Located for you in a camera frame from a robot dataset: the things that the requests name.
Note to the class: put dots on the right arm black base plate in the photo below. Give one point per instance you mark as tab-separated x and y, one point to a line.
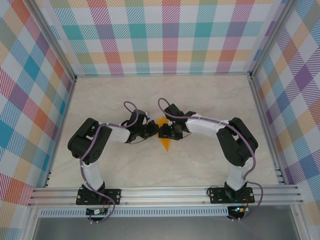
217	195

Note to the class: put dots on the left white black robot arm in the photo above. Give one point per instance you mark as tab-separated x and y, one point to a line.
91	175

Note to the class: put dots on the aluminium frame cross rail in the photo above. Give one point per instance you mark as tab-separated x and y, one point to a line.
162	74

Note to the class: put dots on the long aluminium mounting rail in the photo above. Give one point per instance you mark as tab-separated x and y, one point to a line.
162	195

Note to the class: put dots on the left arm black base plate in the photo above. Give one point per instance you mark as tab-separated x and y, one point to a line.
113	196

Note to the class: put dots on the aluminium frame side rail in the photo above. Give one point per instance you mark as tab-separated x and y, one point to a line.
60	132
267	130

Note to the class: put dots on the orange-yellow paper sheet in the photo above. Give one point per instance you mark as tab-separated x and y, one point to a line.
166	145

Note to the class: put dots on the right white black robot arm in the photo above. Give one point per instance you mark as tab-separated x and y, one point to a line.
236	175

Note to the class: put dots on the aluminium frame post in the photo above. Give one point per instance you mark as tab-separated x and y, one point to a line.
271	38
53	40

